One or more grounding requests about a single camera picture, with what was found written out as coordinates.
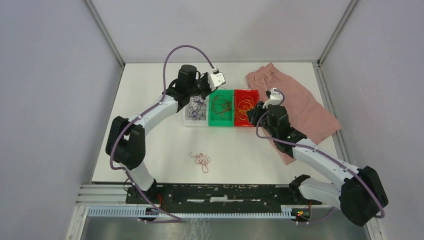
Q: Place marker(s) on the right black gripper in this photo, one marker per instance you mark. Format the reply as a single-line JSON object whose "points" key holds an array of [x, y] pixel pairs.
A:
{"points": [[253, 115]]}

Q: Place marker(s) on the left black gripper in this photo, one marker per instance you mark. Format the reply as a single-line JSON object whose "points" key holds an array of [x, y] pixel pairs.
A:
{"points": [[205, 78]]}

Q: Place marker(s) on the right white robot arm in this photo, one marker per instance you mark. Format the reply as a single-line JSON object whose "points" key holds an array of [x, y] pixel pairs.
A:
{"points": [[357, 192]]}

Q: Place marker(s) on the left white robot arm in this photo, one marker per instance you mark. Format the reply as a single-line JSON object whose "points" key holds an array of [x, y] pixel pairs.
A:
{"points": [[126, 142]]}

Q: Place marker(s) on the red plastic bin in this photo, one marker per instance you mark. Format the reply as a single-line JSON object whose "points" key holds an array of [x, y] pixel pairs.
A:
{"points": [[244, 100]]}

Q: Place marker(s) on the green plastic bin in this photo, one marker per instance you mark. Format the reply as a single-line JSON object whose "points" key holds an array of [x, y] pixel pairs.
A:
{"points": [[221, 108]]}

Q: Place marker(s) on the clear plastic bin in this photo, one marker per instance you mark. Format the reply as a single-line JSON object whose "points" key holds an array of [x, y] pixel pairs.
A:
{"points": [[196, 112]]}

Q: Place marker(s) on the pink cloth shorts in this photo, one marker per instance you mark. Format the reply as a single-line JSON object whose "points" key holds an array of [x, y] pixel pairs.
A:
{"points": [[305, 113]]}

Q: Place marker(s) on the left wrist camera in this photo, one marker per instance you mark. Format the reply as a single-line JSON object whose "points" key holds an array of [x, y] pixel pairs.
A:
{"points": [[215, 80]]}

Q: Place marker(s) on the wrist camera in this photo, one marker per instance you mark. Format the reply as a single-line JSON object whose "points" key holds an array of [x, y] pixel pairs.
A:
{"points": [[274, 97], [215, 80]]}

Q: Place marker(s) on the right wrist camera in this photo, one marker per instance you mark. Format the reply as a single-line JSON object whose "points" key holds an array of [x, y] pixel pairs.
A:
{"points": [[274, 97]]}

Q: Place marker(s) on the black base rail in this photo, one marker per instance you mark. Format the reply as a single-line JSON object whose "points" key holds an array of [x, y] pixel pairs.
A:
{"points": [[178, 198]]}

